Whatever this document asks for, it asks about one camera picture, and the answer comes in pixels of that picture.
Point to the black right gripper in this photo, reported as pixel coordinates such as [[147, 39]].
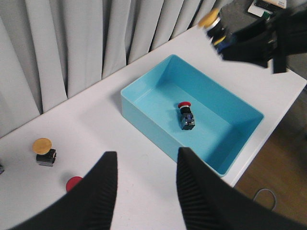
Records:
[[280, 35]]

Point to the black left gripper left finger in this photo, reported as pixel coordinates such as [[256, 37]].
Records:
[[89, 205]]

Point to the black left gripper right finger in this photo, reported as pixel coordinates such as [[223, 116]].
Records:
[[208, 203]]

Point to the yellow push button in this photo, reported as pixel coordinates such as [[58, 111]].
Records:
[[219, 34], [45, 154]]

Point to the red push button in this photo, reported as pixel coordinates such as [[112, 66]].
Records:
[[72, 182], [187, 121]]

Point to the light blue plastic box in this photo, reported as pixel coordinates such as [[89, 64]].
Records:
[[175, 105]]

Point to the background clutter boxes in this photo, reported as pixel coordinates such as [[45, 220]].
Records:
[[267, 8]]

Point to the white pleated curtain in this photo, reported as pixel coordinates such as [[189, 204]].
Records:
[[51, 50]]

